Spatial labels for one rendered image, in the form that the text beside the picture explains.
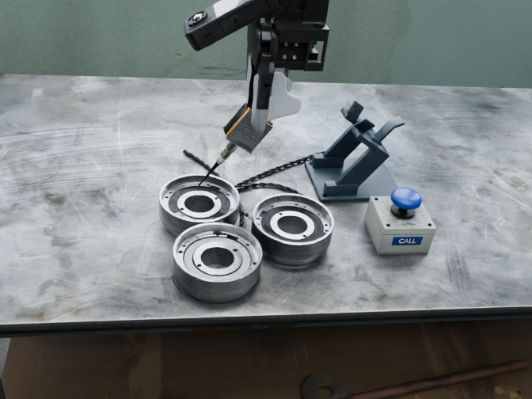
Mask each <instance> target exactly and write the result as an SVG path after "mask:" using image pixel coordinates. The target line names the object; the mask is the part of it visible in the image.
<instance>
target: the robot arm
mask: <svg viewBox="0 0 532 399"><path fill-rule="evenodd" d="M328 7H329V0H221V1H219V2H217V3H215V4H214V5H212V6H209V7H207V8H206V9H203V10H201V11H199V12H197V13H194V14H193V15H192V16H190V17H189V18H188V19H186V20H184V33H185V36H186V38H187V40H188V42H189V43H190V44H191V46H192V48H193V49H194V50H195V51H200V50H202V49H203V48H205V47H208V46H210V45H212V44H213V43H215V42H217V41H218V40H221V39H222V38H224V37H226V36H228V35H230V34H231V33H233V32H236V31H237V30H239V29H241V28H243V27H245V26H246V25H248V31H247V44H248V47H247V63H246V103H247V104H249V105H251V106H252V117H251V126H252V128H253V130H254V131H255V133H256V136H257V137H262V135H263V133H264V129H265V125H266V123H267V122H268V121H269V120H274V119H278V118H281V117H285V116H289V115H293V114H295V113H297V112H298V111H299V110H300V109H301V107H302V102H301V99H300V98H299V97H296V96H295V95H293V94H291V93H289V92H290V91H291V89H292V84H293V83H292V80H290V79H289V78H286V76H285V74H284V73H283V72H281V71H279V68H288V70H304V71H323V67H324V62H325V53H326V48H327V43H328V38H329V28H328V26H327V25H326V18H327V13H328ZM318 41H324V44H323V49H322V54H321V61H320V62H308V61H309V60H310V61H311V60H317V57H318V52H317V51H316V49H315V48H314V45H317V42H318Z"/></svg>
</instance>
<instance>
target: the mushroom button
mask: <svg viewBox="0 0 532 399"><path fill-rule="evenodd" d="M390 199H391V201H392V202H393V204H395V205H396V206H397V207H399V211H401V212H407V211H408V210H415V209H417V208H419V207H420V205H421V203H422V199H421V196H420V194H419V193H418V192H416V191H415V190H413V189H411V188H396V189H395V190H394V191H393V192H392V193H391V197H390Z"/></svg>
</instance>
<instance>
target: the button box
mask: <svg viewBox="0 0 532 399"><path fill-rule="evenodd" d="M364 223H365V226H366V228H367V231H368V233H369V235H370V239H371V240H372V243H373V245H374V248H375V250H376V253H377V254H378V255H419V254H428V252H429V249H430V247H431V243H432V240H433V237H434V235H435V231H436V227H435V225H434V223H433V221H432V220H431V218H430V216H429V214H428V212H427V210H426V209H425V207H424V205H423V203H421V205H420V207H419V208H417V209H415V210H408V211H407V212H401V211H399V207H397V206H396V205H395V204H393V202H392V201H391V199H390V196H371V197H370V200H369V203H368V207H367V213H366V216H365V219H364Z"/></svg>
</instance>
